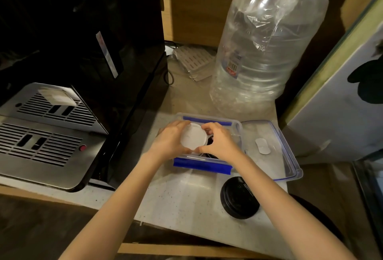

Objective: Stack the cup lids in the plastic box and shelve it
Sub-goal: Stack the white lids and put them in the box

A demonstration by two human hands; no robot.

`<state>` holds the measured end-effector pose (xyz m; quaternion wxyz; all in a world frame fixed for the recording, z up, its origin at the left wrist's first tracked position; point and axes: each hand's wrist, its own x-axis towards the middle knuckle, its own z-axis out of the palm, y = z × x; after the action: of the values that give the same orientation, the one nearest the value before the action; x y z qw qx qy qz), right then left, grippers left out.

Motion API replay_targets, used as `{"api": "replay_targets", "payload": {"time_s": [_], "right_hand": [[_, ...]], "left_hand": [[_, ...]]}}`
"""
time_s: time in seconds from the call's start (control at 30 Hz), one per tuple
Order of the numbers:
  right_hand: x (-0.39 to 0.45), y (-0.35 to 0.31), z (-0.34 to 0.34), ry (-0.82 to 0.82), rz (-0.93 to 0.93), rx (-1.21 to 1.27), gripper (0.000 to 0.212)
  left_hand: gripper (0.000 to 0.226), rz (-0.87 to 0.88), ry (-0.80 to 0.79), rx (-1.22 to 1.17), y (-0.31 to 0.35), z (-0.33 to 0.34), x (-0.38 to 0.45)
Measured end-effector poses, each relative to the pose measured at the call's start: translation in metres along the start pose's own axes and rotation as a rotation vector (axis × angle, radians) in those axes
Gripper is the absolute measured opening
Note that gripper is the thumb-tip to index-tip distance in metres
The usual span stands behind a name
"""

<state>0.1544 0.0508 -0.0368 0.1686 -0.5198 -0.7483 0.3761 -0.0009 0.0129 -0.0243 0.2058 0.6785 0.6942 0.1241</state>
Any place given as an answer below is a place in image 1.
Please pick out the person's right thumb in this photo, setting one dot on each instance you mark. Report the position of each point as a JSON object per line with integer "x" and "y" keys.
{"x": 205, "y": 148}

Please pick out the black round lid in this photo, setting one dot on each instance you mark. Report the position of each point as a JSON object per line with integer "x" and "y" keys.
{"x": 239, "y": 198}

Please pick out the white cabinet with dark print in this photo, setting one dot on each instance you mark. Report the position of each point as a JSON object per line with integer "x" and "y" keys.
{"x": 341, "y": 98}

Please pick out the person's left hand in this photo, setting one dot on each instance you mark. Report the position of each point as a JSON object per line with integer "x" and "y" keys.
{"x": 169, "y": 143}

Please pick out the person's left thumb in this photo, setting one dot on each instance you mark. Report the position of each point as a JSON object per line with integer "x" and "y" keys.
{"x": 184, "y": 150}

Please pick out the clear blue-edged container lid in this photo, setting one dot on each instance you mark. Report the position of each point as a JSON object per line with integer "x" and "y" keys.
{"x": 269, "y": 152}

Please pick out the silver drip tray grate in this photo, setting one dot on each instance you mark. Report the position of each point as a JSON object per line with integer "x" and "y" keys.
{"x": 45, "y": 137}

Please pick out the person's left forearm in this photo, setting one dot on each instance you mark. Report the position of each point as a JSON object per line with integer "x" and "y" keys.
{"x": 118, "y": 209}

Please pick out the black coffee machine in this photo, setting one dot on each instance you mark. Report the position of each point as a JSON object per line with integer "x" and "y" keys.
{"x": 74, "y": 59}

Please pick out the large clear plastic water bottle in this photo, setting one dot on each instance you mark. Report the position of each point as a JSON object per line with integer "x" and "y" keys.
{"x": 263, "y": 38}

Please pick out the person's right forearm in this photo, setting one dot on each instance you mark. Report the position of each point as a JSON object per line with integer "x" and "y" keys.
{"x": 287, "y": 212}

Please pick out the white round cup lid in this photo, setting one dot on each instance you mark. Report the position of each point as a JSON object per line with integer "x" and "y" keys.
{"x": 193, "y": 136}

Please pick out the clear blue-clip storage container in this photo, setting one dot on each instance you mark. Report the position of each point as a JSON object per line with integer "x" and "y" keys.
{"x": 209, "y": 149}

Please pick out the person's right hand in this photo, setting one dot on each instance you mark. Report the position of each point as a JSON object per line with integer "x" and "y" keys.
{"x": 222, "y": 143}

